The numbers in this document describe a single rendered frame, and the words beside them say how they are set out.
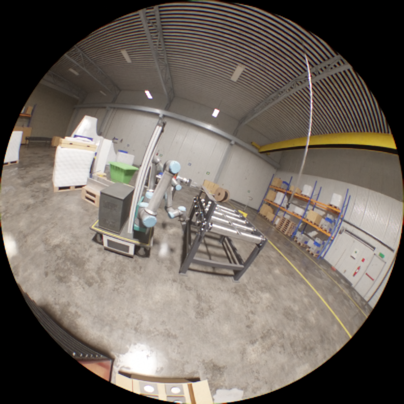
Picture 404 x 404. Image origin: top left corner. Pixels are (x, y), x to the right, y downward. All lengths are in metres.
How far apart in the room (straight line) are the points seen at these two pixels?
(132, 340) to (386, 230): 10.21
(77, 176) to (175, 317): 3.66
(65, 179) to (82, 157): 0.73
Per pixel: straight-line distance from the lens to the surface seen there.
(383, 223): 9.75
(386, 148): 7.32
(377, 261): 9.47
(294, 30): 7.14
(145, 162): 1.44
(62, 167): 3.65
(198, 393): 1.28
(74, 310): 1.56
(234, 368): 1.66
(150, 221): 1.26
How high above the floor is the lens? 1.39
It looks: 13 degrees down
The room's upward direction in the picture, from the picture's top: 22 degrees clockwise
